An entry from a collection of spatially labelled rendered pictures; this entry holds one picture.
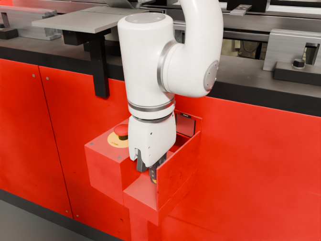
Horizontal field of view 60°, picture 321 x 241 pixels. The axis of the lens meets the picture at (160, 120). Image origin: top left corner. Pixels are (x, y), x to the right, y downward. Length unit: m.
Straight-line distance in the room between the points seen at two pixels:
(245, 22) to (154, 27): 0.65
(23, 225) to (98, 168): 1.01
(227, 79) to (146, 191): 0.32
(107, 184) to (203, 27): 0.41
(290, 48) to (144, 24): 0.45
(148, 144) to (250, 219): 0.51
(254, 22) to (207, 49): 0.64
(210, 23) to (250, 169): 0.50
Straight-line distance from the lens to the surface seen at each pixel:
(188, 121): 0.60
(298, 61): 0.74
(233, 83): 0.68
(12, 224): 1.63
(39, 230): 1.55
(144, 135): 0.48
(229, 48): 3.39
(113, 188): 0.63
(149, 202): 0.58
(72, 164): 1.14
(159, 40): 0.41
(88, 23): 0.70
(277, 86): 0.70
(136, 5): 0.89
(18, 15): 1.18
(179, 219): 1.02
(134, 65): 0.43
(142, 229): 0.76
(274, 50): 0.77
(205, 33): 0.38
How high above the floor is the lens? 1.13
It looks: 30 degrees down
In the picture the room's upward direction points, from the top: straight up
